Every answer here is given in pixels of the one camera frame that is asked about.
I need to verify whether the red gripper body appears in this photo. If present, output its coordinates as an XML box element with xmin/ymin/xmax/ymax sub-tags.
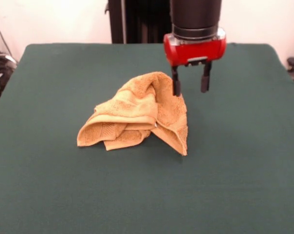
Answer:
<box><xmin>163</xmin><ymin>34</ymin><xmax>227</xmax><ymax>68</ymax></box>

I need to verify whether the dark green table cloth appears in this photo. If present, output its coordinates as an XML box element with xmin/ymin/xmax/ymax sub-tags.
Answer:
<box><xmin>0</xmin><ymin>42</ymin><xmax>294</xmax><ymax>234</ymax></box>

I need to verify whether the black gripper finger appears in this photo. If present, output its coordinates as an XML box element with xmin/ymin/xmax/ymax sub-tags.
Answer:
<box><xmin>170</xmin><ymin>65</ymin><xmax>181</xmax><ymax>96</ymax></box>
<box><xmin>200</xmin><ymin>60</ymin><xmax>213</xmax><ymax>93</ymax></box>

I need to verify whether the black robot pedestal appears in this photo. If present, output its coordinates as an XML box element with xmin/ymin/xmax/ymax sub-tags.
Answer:
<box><xmin>104</xmin><ymin>0</ymin><xmax>172</xmax><ymax>44</ymax></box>

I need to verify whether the yellow-orange terry towel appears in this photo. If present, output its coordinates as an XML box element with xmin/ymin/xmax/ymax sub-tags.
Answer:
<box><xmin>76</xmin><ymin>71</ymin><xmax>188</xmax><ymax>156</ymax></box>

